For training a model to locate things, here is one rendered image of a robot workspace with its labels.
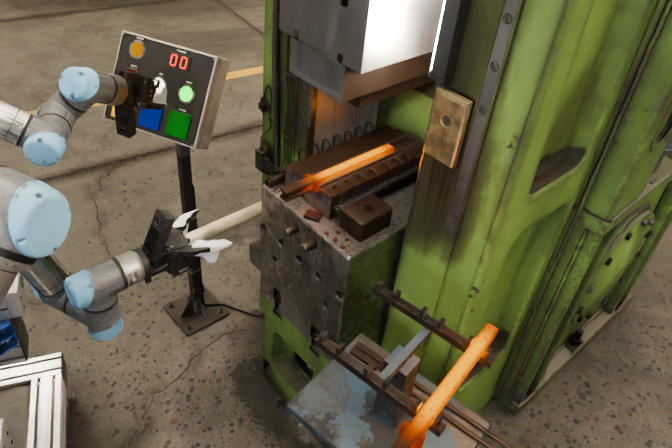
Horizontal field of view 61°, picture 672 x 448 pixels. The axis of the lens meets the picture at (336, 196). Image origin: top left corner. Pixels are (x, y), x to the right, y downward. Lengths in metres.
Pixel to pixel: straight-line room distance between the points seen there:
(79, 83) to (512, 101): 0.93
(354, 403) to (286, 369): 0.72
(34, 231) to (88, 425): 1.35
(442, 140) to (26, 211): 0.85
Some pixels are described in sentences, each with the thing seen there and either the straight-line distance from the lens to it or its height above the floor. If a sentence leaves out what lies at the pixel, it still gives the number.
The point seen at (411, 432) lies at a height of 0.96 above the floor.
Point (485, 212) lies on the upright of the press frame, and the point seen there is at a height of 1.11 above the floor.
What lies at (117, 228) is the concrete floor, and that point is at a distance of 3.00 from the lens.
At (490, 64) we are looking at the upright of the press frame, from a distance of 1.24.
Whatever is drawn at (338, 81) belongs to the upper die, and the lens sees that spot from 1.35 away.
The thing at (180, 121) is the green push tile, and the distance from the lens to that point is 1.77.
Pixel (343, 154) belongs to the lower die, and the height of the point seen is 0.99.
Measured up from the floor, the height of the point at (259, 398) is 0.00.
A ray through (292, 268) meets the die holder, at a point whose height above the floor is 0.71.
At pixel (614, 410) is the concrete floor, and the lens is 2.62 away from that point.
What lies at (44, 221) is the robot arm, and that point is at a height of 1.27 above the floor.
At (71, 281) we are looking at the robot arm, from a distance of 1.31.
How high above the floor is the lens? 1.91
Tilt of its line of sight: 37 degrees down
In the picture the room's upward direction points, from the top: 6 degrees clockwise
